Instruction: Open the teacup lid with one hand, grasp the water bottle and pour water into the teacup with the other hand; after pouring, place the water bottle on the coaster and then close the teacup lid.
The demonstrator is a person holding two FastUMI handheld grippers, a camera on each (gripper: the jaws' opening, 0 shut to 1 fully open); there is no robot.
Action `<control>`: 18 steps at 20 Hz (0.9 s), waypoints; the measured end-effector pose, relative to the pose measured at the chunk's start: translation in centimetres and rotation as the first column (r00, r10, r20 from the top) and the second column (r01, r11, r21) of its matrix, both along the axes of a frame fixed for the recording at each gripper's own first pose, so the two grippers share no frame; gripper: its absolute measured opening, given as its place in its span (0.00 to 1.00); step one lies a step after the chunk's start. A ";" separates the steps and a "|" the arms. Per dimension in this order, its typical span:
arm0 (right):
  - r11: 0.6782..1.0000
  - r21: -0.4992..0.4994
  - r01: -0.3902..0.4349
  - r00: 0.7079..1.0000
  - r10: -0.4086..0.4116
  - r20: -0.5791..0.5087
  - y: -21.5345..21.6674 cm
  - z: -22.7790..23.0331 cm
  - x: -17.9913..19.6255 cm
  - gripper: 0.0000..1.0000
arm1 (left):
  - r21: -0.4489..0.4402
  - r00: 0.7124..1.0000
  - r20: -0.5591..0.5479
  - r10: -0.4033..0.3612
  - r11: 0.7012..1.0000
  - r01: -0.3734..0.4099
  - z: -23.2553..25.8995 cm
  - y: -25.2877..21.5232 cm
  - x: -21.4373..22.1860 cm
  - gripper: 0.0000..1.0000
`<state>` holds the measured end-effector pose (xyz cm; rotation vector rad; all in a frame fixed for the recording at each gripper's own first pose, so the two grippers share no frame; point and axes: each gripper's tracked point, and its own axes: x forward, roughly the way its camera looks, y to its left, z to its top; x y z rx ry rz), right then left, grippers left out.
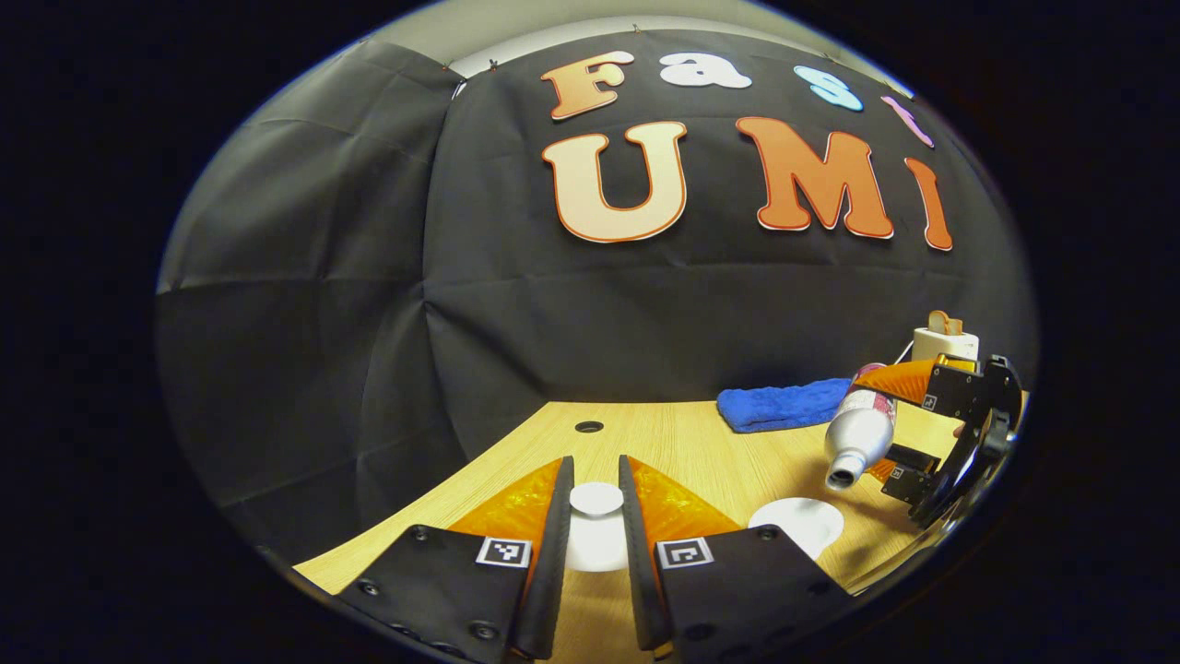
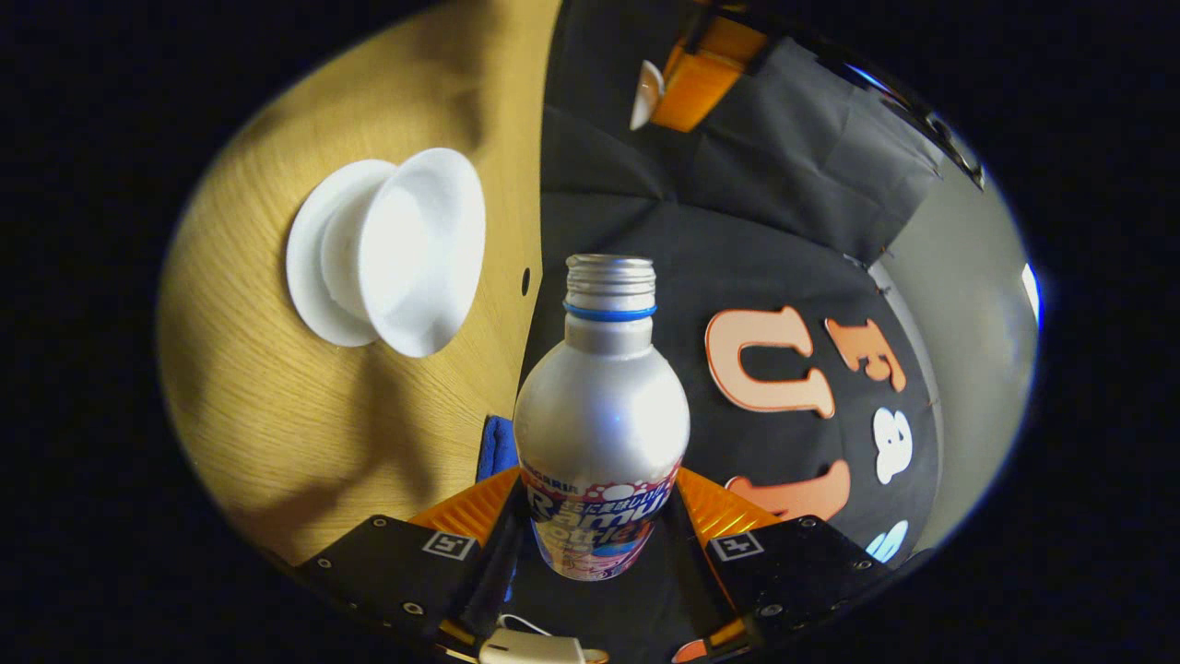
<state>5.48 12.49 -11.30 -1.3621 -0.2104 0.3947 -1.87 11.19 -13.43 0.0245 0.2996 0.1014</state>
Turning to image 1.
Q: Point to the black backdrop cloth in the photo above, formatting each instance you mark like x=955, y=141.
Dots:
x=599, y=323

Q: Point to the silver water bottle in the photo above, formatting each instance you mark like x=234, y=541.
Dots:
x=862, y=433

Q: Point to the white teacup lid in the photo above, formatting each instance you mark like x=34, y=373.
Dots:
x=596, y=539

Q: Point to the black table grommet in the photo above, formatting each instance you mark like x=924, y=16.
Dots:
x=588, y=427

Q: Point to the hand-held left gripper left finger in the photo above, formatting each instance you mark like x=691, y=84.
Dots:
x=558, y=572

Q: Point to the white toaster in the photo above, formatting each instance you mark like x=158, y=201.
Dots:
x=945, y=346

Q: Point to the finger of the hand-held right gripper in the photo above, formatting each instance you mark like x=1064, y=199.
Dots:
x=954, y=392
x=913, y=475

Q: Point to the blue towel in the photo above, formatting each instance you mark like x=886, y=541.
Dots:
x=784, y=406

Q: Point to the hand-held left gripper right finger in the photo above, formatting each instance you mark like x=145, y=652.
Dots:
x=636, y=581

